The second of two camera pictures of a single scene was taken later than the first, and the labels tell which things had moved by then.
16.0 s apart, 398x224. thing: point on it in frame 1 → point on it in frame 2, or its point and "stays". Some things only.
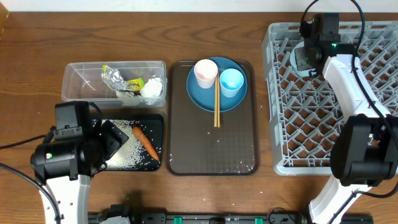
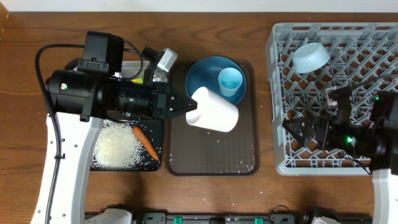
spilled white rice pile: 129,153 stays
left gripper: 114,144 → 161,94
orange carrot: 137,130 stays
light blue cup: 231,80 stays
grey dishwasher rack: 306,111 stays
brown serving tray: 194,146 stays
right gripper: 302,65 → 327,123
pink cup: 206,71 → 212,111
